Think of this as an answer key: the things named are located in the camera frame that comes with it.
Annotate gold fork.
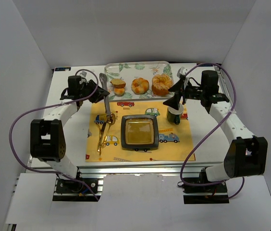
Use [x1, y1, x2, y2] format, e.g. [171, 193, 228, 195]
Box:
[97, 115, 111, 153]

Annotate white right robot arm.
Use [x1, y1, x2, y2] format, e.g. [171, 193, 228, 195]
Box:
[164, 67, 268, 186]

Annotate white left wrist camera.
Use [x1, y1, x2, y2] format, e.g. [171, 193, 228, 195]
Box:
[79, 71, 87, 78]

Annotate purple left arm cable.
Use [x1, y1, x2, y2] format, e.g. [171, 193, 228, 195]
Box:
[8, 69, 100, 201]

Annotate gold knife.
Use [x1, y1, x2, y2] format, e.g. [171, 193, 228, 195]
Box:
[98, 115, 112, 151]

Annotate yellow car pattern placemat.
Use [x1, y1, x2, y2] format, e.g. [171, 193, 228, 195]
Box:
[86, 101, 194, 162]

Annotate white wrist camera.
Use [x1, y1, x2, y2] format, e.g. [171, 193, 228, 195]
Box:
[177, 67, 188, 81]
[79, 71, 87, 78]

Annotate dark green mug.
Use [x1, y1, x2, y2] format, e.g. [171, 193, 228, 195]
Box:
[166, 105, 184, 125]

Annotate gold spoon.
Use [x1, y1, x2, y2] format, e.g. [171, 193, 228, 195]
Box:
[99, 113, 116, 148]

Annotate sliced brown bread loaf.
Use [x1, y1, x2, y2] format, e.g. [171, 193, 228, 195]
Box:
[110, 78, 126, 89]

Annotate floral white serving tray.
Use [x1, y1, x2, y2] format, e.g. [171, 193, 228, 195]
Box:
[104, 61, 174, 102]

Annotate aluminium table frame rail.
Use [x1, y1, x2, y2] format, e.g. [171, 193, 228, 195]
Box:
[29, 158, 221, 179]

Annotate small round bread roll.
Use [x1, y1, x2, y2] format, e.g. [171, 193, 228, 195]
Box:
[113, 88, 125, 96]

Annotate square black amber plate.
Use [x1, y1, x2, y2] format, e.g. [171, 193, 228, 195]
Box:
[121, 115, 159, 152]

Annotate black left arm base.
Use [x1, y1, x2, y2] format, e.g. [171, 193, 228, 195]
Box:
[52, 176, 102, 202]

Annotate silver metal tongs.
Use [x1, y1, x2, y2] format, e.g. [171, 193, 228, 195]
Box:
[99, 73, 111, 116]

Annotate sesame ring bread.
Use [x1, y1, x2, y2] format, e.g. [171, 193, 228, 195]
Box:
[152, 74, 173, 96]

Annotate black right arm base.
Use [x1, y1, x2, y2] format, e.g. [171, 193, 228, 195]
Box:
[177, 167, 230, 205]

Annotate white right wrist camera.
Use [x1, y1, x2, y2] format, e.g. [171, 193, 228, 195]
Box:
[177, 67, 188, 81]

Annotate twisted orange bread bun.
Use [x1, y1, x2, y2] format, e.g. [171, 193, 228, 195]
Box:
[131, 77, 149, 94]

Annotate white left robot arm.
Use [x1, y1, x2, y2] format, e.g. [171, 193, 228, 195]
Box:
[30, 75, 110, 179]

